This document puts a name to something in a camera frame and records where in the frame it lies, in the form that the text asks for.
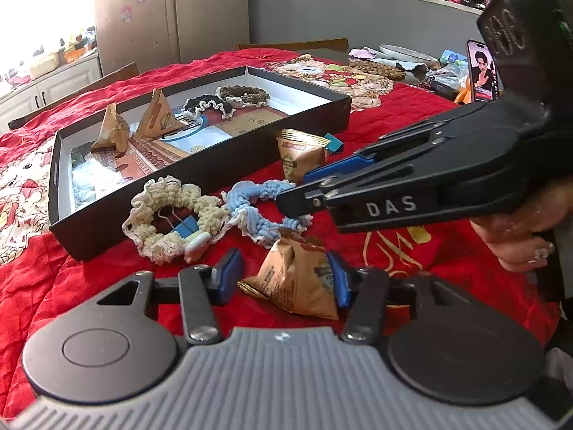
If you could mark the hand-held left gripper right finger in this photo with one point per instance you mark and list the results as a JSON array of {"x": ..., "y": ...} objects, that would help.
[{"x": 340, "y": 282}]

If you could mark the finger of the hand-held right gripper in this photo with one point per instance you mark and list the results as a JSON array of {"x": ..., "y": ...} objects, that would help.
[
  {"x": 340, "y": 165},
  {"x": 304, "y": 201}
]

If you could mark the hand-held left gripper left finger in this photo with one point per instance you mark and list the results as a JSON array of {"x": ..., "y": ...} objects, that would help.
[{"x": 230, "y": 273}]

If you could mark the teal binder clip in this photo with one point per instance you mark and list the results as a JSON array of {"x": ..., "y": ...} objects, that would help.
[{"x": 333, "y": 143}]

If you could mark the brown triangular snack packet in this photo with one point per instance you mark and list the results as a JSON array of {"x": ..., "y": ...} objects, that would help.
[
  {"x": 295, "y": 282},
  {"x": 156, "y": 118},
  {"x": 297, "y": 156},
  {"x": 112, "y": 132}
]

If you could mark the blue knitted scrunchie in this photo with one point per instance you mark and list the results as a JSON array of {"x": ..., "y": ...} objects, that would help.
[{"x": 250, "y": 219}]

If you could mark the cream knitted scrunchie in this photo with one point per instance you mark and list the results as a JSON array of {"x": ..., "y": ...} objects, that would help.
[{"x": 210, "y": 215}]

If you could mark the blue binder clip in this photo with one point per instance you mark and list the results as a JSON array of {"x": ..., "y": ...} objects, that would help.
[{"x": 186, "y": 227}]

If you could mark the black shallow box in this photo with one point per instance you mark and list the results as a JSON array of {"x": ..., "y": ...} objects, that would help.
[{"x": 232, "y": 165}]

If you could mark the brown speckled scrunchie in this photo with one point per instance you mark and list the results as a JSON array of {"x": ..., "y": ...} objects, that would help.
[{"x": 250, "y": 94}]

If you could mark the black scrunchie white lace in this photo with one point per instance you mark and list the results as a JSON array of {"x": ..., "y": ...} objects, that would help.
[{"x": 201, "y": 103}]

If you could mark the person's right hand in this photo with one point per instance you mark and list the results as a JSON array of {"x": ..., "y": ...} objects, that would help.
[{"x": 515, "y": 246}]

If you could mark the smartphone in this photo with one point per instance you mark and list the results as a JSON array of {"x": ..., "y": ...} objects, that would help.
[{"x": 481, "y": 71}]

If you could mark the brown beaded mat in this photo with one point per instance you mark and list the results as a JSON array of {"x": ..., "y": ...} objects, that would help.
[{"x": 376, "y": 70}]

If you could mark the pink crumpled paper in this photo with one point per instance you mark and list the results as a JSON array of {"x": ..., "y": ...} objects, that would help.
[{"x": 365, "y": 53}]

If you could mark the dark wooden chair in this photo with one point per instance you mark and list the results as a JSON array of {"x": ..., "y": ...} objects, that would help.
[
  {"x": 291, "y": 45},
  {"x": 89, "y": 87}
]

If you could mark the white plate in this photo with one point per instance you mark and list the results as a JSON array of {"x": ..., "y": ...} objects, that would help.
[{"x": 407, "y": 52}]

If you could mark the illustrated book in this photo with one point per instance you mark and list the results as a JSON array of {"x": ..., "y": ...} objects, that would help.
[{"x": 152, "y": 150}]

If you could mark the red printed blanket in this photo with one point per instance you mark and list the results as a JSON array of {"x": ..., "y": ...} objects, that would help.
[{"x": 67, "y": 286}]

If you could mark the beige two-door fridge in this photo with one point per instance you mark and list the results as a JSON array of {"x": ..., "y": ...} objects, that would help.
[{"x": 179, "y": 9}]

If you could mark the white kitchen cabinet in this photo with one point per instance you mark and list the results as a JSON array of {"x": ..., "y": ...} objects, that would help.
[{"x": 62, "y": 83}]

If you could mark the orange box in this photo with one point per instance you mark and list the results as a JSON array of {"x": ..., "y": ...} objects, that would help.
[{"x": 74, "y": 56}]

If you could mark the beige plastic container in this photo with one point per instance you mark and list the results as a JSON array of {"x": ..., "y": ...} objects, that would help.
[{"x": 44, "y": 66}]

